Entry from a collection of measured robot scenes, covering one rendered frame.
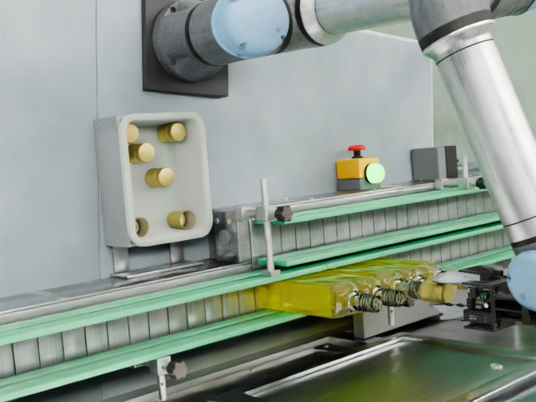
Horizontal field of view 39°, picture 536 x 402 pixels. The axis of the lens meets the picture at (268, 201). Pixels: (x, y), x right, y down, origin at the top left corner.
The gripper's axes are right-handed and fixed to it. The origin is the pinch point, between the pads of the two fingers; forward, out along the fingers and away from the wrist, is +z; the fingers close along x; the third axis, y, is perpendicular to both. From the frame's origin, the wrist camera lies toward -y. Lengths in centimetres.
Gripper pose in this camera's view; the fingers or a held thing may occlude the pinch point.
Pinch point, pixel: (443, 292)
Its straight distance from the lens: 130.5
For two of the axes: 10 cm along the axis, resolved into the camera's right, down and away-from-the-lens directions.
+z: -6.6, 0.0, 7.5
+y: -7.4, 0.8, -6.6
